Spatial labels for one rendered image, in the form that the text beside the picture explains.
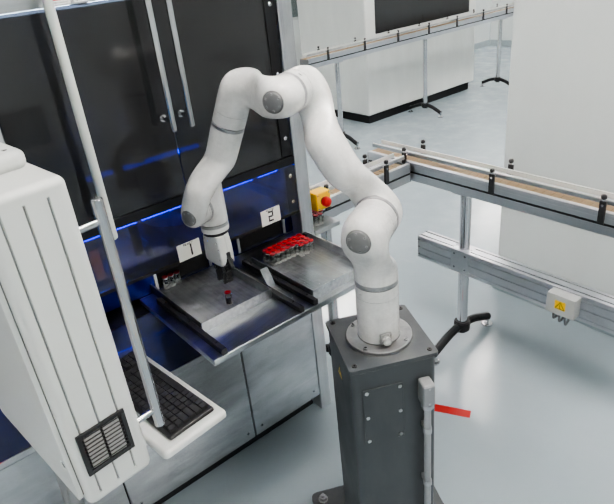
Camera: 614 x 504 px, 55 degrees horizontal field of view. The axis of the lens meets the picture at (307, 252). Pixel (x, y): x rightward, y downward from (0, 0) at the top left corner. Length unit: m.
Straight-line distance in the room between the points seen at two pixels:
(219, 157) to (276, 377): 1.14
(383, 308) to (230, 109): 0.66
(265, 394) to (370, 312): 0.97
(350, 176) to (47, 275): 0.73
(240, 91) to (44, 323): 0.71
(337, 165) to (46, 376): 0.80
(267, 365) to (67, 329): 1.27
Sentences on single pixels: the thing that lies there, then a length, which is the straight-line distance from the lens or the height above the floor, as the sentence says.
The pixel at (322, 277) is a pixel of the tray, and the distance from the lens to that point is 1.99.
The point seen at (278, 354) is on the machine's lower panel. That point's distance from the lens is 2.42.
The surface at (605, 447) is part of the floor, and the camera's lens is 2.73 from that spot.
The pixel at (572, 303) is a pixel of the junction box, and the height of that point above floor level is 0.53.
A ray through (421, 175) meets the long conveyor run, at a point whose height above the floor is 0.88.
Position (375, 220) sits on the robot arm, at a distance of 1.44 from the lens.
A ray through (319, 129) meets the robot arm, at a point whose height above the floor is 1.48.
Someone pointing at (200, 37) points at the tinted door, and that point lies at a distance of 1.90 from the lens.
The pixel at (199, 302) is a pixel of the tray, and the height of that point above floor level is 0.88.
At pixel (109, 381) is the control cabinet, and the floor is 1.09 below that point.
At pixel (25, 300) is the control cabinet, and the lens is 1.21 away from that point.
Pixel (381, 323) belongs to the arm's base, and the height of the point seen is 0.94.
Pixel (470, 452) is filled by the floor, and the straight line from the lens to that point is 2.60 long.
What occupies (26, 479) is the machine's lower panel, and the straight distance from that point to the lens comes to 2.14.
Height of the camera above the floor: 1.89
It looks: 28 degrees down
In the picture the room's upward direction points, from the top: 6 degrees counter-clockwise
